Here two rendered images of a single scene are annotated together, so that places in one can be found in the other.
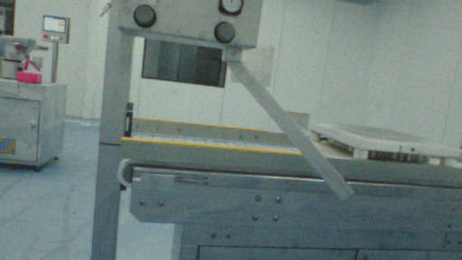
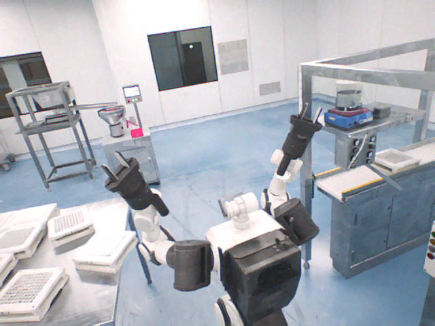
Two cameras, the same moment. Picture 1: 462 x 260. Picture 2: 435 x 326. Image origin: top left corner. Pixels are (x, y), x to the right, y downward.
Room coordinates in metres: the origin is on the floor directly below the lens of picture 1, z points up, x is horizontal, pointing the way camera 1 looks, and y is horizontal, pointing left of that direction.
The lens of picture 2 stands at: (-0.89, 1.07, 1.89)
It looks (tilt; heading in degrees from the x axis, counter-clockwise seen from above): 24 degrees down; 355
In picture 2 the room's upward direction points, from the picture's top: 8 degrees counter-clockwise
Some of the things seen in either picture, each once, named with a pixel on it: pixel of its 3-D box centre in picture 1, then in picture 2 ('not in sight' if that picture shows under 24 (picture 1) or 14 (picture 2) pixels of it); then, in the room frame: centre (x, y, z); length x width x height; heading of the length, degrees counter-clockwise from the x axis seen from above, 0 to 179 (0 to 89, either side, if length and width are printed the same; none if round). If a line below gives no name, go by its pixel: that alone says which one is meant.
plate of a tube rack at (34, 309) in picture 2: not in sight; (27, 289); (0.24, 1.93, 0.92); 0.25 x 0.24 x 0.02; 168
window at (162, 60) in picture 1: (187, 47); (184, 59); (5.82, 0.81, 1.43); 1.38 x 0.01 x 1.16; 97
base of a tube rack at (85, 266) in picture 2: not in sight; (107, 252); (0.45, 1.61, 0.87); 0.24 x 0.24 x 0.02; 67
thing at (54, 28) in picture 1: (54, 49); (135, 107); (3.27, 1.69, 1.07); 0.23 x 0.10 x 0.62; 97
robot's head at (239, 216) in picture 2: not in sight; (241, 208); (-0.05, 0.93, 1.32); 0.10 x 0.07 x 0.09; 104
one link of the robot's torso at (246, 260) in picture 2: not in sight; (253, 263); (-0.11, 0.92, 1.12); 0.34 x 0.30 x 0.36; 104
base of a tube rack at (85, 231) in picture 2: not in sight; (72, 228); (0.77, 1.90, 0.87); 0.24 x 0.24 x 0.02; 21
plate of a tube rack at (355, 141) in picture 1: (376, 138); (393, 158); (0.82, -0.36, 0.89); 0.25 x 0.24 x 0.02; 12
